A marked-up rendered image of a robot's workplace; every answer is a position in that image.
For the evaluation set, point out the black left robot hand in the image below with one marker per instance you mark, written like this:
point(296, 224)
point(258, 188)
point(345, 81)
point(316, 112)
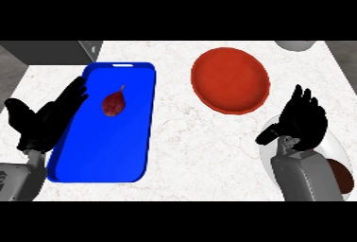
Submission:
point(49, 118)

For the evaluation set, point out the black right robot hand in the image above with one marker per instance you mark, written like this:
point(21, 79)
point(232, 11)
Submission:
point(304, 123)

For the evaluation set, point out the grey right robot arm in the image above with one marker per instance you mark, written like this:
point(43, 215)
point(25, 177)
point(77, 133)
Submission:
point(304, 176)

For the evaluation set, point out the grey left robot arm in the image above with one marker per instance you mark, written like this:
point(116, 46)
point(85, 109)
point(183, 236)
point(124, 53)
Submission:
point(21, 176)

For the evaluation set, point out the white plate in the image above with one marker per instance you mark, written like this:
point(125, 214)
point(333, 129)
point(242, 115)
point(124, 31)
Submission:
point(336, 151)

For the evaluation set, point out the red bowl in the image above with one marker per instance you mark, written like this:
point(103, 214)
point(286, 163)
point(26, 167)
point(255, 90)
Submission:
point(230, 81)

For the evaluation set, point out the blue rectangular tray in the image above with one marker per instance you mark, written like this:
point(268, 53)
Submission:
point(109, 126)

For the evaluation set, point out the dark red vegetable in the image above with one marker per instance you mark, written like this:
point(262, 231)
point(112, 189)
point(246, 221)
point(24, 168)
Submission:
point(113, 104)

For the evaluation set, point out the dark grey appliance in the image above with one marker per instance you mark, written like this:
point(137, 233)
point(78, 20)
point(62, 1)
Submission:
point(46, 52)

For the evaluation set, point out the grey round object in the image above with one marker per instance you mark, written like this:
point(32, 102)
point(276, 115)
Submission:
point(295, 45)

